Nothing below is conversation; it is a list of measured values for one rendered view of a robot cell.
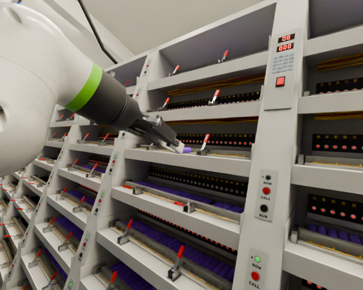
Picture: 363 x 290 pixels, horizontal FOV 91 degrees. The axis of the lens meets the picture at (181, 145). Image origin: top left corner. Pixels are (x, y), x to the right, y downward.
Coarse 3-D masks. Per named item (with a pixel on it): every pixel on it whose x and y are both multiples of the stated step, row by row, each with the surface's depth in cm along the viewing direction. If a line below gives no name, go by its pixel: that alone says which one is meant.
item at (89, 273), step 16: (112, 256) 84; (80, 272) 73; (96, 272) 76; (112, 272) 75; (128, 272) 76; (80, 288) 72; (96, 288) 69; (112, 288) 67; (128, 288) 67; (144, 288) 68
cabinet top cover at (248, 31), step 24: (312, 0) 61; (336, 0) 59; (360, 0) 57; (216, 24) 79; (240, 24) 75; (264, 24) 72; (312, 24) 68; (336, 24) 66; (168, 48) 98; (192, 48) 94; (216, 48) 90; (240, 48) 87; (264, 48) 83; (120, 72) 134
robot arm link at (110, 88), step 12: (108, 84) 30; (120, 84) 33; (96, 96) 29; (108, 96) 30; (120, 96) 32; (84, 108) 29; (96, 108) 30; (108, 108) 31; (120, 108) 32; (96, 120) 32; (108, 120) 32
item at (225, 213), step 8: (128, 184) 83; (136, 184) 81; (144, 192) 74; (152, 192) 73; (160, 192) 70; (168, 200) 65; (176, 200) 65; (184, 200) 63; (192, 200) 62; (200, 208) 59; (208, 208) 57; (216, 208) 55; (224, 216) 53; (232, 216) 52
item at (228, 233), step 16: (128, 176) 89; (112, 192) 82; (128, 192) 76; (208, 192) 72; (144, 208) 68; (160, 208) 62; (176, 208) 60; (176, 224) 58; (192, 224) 54; (208, 224) 50; (224, 224) 50; (240, 224) 45; (224, 240) 47
